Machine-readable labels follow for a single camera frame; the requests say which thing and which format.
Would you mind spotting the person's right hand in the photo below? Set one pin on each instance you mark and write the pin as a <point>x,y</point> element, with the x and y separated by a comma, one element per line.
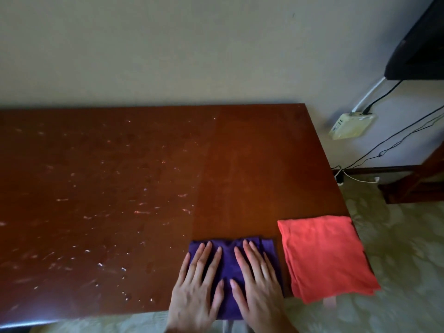
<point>262,305</point>

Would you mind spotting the person's left hand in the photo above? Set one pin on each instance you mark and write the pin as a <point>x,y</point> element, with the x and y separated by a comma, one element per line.
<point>192,301</point>

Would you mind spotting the person's left little finger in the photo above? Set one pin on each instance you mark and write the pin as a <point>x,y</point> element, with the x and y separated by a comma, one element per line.
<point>184,268</point>

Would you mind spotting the person's left thumb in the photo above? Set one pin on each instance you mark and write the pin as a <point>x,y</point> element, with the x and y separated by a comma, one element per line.
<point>218,294</point>

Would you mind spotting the person's right thumb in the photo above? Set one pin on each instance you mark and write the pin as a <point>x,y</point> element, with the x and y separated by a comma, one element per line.
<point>237,293</point>

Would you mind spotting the person's left middle finger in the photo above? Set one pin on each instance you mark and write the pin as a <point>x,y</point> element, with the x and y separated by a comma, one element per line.
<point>205,260</point>

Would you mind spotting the person's right little finger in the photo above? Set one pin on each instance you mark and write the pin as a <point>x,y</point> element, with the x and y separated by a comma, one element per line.
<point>271,268</point>

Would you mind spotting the person's right middle finger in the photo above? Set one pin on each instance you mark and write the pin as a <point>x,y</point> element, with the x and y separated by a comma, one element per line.
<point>252,260</point>

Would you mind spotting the purple cloth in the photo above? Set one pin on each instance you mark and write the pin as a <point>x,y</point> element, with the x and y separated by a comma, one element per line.
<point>228,261</point>

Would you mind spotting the person's grey clothing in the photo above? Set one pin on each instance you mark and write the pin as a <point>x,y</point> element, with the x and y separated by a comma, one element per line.
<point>230,327</point>

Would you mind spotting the red folded cloth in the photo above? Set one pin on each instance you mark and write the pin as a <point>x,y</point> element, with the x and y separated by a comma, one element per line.
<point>326,256</point>

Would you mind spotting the black plug adapter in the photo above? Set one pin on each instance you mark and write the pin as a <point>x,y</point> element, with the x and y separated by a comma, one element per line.
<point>339,176</point>

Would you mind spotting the white router box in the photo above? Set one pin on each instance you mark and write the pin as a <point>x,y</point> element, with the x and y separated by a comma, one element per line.
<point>351,126</point>

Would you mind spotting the dark wooden furniture stand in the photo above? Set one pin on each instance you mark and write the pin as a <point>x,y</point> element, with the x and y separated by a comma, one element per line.
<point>416,185</point>

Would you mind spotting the dark television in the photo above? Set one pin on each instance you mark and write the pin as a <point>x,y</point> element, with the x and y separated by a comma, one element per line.
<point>421,48</point>

